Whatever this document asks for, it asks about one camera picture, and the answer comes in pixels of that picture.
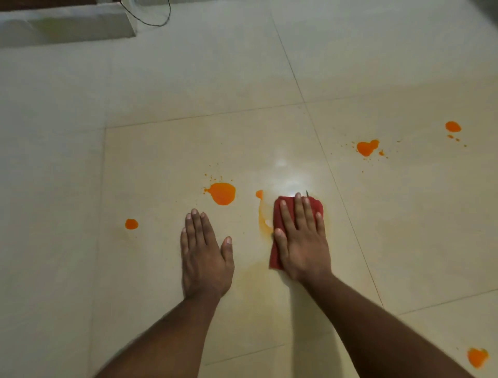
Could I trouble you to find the person's right hand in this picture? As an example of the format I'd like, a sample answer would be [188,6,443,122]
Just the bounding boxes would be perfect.
[273,193,334,289]

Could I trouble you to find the person's left hand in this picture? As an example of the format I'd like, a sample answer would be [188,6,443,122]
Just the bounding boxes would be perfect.
[180,208,235,303]

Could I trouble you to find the red cloth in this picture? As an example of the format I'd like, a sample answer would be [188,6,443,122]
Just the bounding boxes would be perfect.
[269,196,324,270]

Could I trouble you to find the orange liquid spill drops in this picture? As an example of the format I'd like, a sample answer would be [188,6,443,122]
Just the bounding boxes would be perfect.
[124,120,489,370]

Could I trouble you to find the person's left forearm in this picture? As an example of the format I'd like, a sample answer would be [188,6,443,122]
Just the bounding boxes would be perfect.
[95,295,223,378]

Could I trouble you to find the person's right forearm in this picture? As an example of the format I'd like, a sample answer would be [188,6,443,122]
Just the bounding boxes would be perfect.
[305,272,475,378]

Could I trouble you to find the cream tiled floor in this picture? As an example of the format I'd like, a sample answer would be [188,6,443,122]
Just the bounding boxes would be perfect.
[0,0,498,378]

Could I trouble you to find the white baseboard ledge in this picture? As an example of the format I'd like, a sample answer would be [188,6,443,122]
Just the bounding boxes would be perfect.
[0,3,137,49]

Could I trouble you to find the brown wooden panel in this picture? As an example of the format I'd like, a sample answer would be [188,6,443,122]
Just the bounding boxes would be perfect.
[0,0,98,12]

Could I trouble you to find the black cable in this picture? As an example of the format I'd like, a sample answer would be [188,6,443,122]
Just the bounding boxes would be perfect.
[118,0,172,28]

